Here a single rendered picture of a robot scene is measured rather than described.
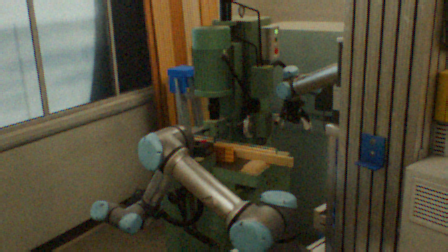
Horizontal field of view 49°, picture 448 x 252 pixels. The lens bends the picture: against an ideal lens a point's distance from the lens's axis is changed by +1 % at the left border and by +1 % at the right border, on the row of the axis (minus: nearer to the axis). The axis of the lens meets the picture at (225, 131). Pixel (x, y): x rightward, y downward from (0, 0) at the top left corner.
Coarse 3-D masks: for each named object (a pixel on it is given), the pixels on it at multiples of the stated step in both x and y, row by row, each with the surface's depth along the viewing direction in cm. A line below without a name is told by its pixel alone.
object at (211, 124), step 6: (204, 120) 233; (210, 120) 233; (216, 120) 233; (222, 120) 235; (228, 120) 240; (204, 126) 233; (210, 126) 231; (216, 126) 230; (222, 126) 235; (228, 126) 240; (210, 132) 232; (216, 132) 231; (222, 132) 236
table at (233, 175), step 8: (240, 160) 229; (248, 160) 229; (216, 168) 221; (224, 168) 220; (232, 168) 220; (240, 168) 220; (264, 168) 219; (272, 168) 225; (216, 176) 223; (224, 176) 220; (232, 176) 218; (240, 176) 216; (248, 176) 214; (256, 176) 212; (264, 176) 218; (240, 184) 217; (248, 184) 215; (256, 184) 213
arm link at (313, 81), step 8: (336, 64) 188; (312, 72) 198; (320, 72) 193; (328, 72) 190; (336, 72) 187; (296, 80) 204; (304, 80) 200; (312, 80) 196; (320, 80) 193; (328, 80) 191; (336, 80) 189; (280, 88) 207; (288, 88) 205; (296, 88) 203; (304, 88) 201; (312, 88) 199; (320, 88) 198; (280, 96) 208; (288, 96) 206; (296, 96) 208
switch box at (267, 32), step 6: (264, 30) 238; (270, 30) 237; (264, 36) 239; (270, 36) 237; (276, 36) 242; (264, 42) 240; (270, 42) 238; (276, 42) 243; (264, 48) 241; (270, 48) 239; (264, 54) 242; (270, 54) 240
